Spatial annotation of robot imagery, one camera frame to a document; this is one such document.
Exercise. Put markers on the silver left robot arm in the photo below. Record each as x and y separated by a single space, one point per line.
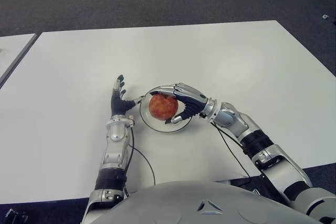
114 150

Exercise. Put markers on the white plate with black rim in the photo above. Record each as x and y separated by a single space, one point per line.
145 115

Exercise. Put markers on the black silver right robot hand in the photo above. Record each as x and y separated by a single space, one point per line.
195 102

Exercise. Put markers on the black device under table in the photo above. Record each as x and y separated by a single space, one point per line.
15 216

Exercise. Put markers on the white neighbouring table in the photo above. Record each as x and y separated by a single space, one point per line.
13 51

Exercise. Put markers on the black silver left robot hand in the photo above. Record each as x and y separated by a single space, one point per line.
117 106

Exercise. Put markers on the red apple with blue sticker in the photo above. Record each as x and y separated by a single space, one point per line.
162 107

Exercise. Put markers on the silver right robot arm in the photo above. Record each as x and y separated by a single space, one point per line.
278 166

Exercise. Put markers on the grey robot torso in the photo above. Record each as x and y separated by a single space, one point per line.
183 205

